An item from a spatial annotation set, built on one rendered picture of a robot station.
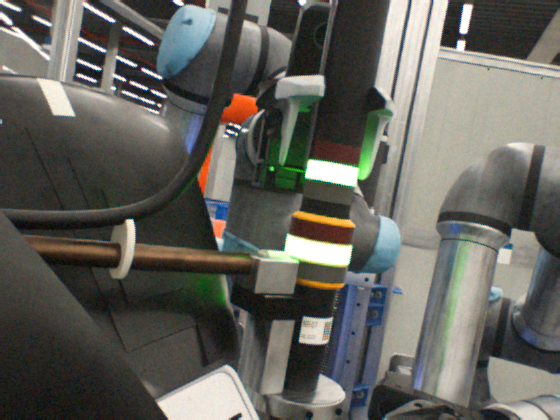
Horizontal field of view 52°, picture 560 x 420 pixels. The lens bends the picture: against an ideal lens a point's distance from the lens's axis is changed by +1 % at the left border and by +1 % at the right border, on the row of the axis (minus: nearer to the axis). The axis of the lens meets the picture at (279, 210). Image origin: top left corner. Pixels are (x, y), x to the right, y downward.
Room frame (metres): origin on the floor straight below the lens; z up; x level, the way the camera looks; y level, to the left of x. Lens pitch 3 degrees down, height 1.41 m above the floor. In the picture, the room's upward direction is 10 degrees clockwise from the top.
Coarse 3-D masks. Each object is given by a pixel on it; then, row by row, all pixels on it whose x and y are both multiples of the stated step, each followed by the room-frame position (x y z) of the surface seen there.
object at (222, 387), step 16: (224, 368) 0.35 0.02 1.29; (192, 384) 0.33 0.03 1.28; (208, 384) 0.34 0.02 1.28; (224, 384) 0.34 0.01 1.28; (240, 384) 0.35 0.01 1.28; (160, 400) 0.32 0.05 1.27; (176, 400) 0.33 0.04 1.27; (192, 400) 0.33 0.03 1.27; (208, 400) 0.33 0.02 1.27; (224, 400) 0.34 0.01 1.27; (240, 400) 0.34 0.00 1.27; (176, 416) 0.32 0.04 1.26; (192, 416) 0.32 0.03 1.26; (208, 416) 0.33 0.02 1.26; (224, 416) 0.33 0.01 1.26; (256, 416) 0.34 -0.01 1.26
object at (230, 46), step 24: (240, 0) 0.33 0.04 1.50; (240, 24) 0.33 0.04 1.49; (216, 72) 0.33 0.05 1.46; (216, 96) 0.33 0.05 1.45; (216, 120) 0.33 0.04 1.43; (192, 168) 0.32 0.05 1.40; (168, 192) 0.31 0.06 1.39; (24, 216) 0.27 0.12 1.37; (48, 216) 0.28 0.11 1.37; (72, 216) 0.29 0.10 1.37; (96, 216) 0.29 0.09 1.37; (120, 216) 0.30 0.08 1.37; (144, 216) 0.31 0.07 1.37; (120, 240) 0.30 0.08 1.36; (120, 264) 0.30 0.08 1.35
